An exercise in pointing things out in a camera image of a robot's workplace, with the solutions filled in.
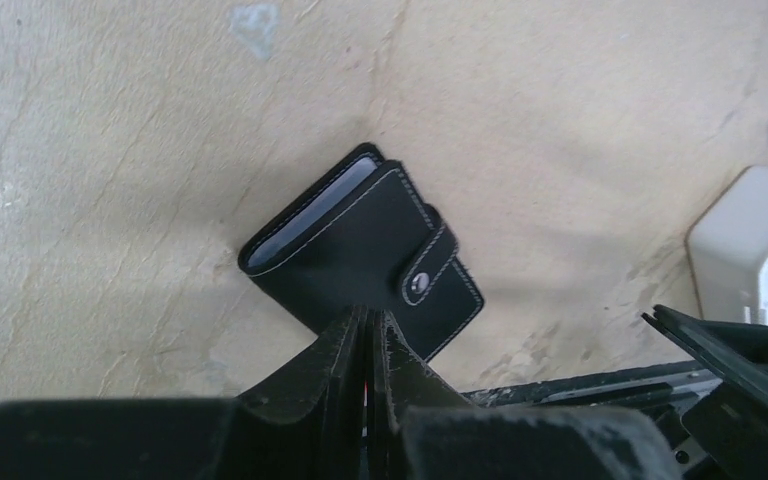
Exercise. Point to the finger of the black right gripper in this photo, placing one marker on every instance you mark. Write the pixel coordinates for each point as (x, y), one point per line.
(735, 352)

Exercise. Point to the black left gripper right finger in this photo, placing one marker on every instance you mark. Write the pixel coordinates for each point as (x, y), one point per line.
(419, 427)

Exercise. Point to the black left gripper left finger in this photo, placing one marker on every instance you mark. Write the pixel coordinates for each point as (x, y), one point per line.
(301, 422)

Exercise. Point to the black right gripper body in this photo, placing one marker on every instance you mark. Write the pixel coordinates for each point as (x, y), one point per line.
(714, 430)

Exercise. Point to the black leather card holder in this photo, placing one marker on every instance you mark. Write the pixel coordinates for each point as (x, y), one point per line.
(363, 235)

